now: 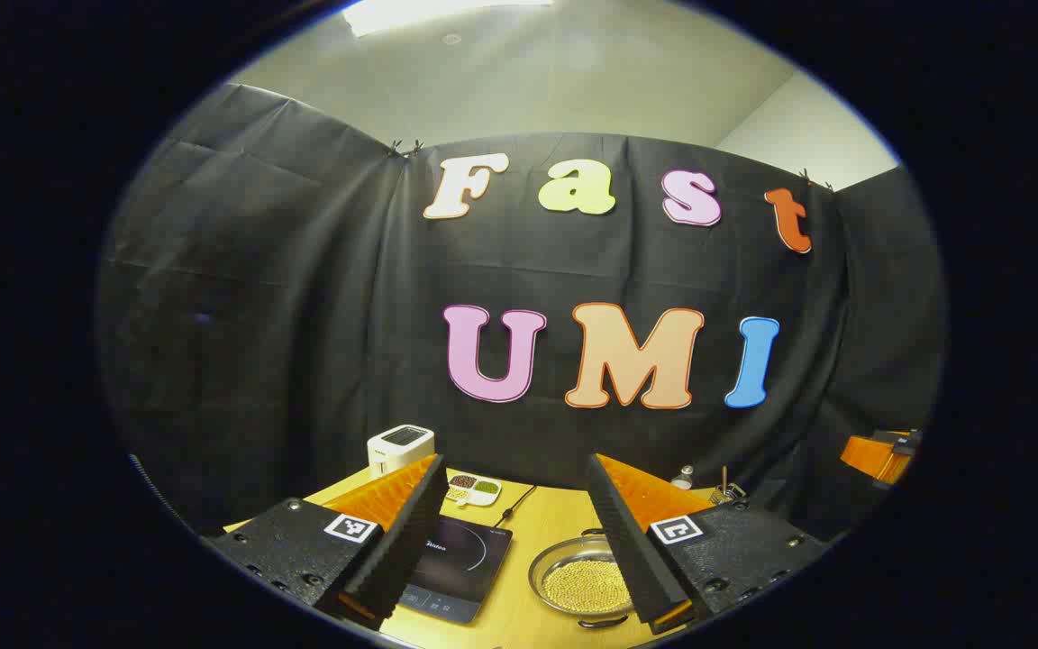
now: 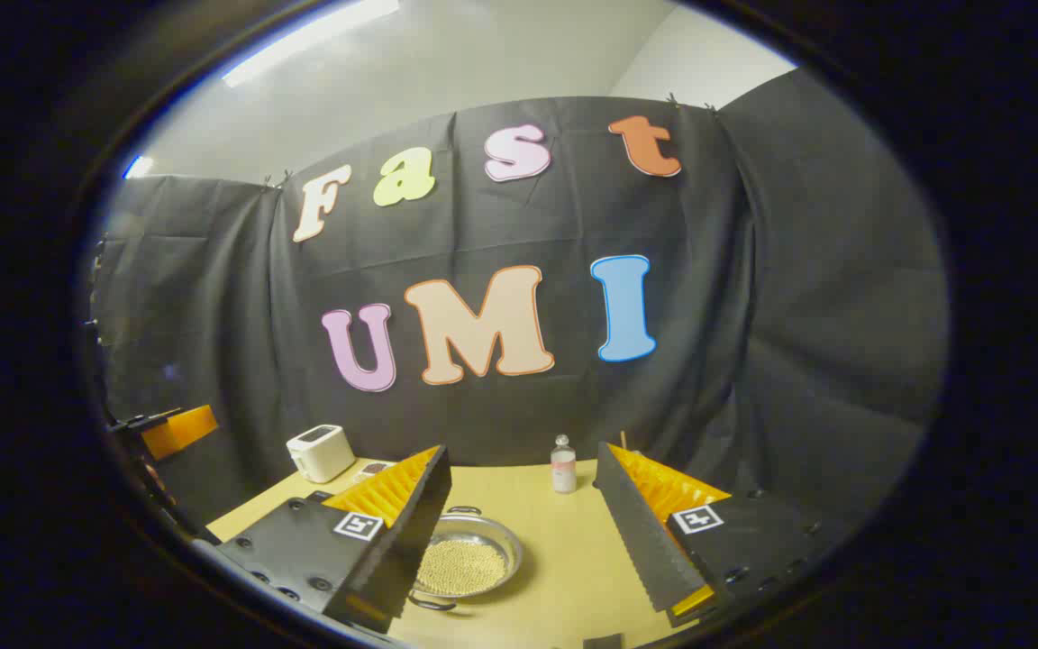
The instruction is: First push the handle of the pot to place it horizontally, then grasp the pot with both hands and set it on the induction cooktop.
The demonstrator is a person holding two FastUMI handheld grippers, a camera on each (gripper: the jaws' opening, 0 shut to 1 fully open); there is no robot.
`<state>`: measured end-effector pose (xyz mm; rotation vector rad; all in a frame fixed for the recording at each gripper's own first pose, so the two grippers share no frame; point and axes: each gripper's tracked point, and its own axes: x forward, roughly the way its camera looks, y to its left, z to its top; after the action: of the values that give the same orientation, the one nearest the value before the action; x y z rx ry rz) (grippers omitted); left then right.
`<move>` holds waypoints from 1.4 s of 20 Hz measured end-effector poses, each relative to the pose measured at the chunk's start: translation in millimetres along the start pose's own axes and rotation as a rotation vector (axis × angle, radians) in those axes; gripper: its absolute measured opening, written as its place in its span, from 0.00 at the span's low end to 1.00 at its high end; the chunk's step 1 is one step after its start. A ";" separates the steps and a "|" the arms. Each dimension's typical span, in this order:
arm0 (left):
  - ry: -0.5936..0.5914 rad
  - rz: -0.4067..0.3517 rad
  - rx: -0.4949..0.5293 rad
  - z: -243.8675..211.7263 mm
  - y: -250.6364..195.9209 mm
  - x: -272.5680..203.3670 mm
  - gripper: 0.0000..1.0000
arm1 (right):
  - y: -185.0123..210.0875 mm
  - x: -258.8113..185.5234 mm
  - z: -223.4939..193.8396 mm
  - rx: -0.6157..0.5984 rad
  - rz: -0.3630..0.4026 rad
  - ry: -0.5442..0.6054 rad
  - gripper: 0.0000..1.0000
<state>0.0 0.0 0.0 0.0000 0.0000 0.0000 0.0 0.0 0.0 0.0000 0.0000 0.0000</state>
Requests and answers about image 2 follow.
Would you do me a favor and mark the white toaster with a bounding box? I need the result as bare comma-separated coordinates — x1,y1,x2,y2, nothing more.
286,424,357,484

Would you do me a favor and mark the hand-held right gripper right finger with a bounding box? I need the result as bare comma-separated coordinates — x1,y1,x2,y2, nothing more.
595,442,831,629

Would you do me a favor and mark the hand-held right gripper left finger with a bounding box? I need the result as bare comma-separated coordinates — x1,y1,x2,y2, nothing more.
215,444,453,635

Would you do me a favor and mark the pile of yellow beans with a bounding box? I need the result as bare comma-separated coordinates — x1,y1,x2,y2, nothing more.
415,538,509,598

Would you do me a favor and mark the clear bottle with white label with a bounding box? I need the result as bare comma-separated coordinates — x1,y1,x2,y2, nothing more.
551,434,578,495

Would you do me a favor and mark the black backdrop cloth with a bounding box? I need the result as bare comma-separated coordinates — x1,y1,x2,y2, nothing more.
86,68,951,578

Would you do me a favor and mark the steel pot with black handles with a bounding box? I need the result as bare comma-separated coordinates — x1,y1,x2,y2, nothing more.
406,506,524,612

